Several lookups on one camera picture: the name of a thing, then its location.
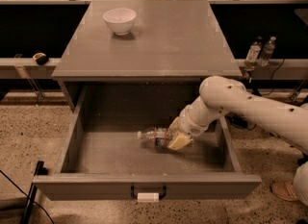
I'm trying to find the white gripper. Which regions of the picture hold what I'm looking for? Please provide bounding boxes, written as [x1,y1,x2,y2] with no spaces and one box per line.
[167,105,208,150]

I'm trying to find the clear plastic water bottle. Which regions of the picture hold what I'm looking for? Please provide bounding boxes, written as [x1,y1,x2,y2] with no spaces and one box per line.
[137,127,179,149]

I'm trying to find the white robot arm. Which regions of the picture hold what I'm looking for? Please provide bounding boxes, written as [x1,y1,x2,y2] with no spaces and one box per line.
[167,76,308,154]

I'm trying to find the open grey top drawer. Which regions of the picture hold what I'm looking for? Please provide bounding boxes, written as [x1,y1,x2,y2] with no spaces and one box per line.
[34,83,261,200]

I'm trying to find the grey cabinet with top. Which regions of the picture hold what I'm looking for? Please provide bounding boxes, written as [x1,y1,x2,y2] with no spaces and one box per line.
[51,0,244,112]

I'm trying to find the left clear bottle on ledge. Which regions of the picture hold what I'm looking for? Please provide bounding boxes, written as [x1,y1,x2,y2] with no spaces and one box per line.
[244,37,263,68]

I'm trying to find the clear bottle on ledge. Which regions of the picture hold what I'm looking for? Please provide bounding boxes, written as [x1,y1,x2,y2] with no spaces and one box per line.
[244,37,263,68]
[257,36,276,66]

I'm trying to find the right clear bottle on ledge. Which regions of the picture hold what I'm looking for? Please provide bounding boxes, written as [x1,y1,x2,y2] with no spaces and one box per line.
[257,36,276,66]

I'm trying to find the tan shoe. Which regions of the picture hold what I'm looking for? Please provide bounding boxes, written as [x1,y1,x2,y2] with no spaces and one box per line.
[270,182,298,202]

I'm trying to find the white ceramic bowl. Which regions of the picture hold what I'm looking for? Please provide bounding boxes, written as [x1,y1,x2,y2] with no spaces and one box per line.
[103,8,137,36]

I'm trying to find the person leg light trousers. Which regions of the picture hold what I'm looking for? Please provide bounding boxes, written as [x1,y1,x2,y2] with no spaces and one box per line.
[293,162,308,206]

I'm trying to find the black stand lower left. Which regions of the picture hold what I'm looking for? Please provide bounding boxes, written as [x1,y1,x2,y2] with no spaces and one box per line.
[19,161,48,224]

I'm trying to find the yellow black tape measure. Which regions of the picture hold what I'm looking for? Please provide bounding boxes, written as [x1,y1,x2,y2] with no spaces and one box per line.
[33,52,49,65]

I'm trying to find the black power adapter with cable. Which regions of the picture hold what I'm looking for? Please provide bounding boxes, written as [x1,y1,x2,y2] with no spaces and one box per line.
[227,115,256,131]

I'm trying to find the black drawer handle white tag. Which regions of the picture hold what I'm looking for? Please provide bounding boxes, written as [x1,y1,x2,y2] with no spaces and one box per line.
[130,187,167,203]

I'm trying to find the black cable lower left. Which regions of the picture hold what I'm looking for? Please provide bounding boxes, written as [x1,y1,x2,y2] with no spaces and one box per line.
[0,169,56,224]

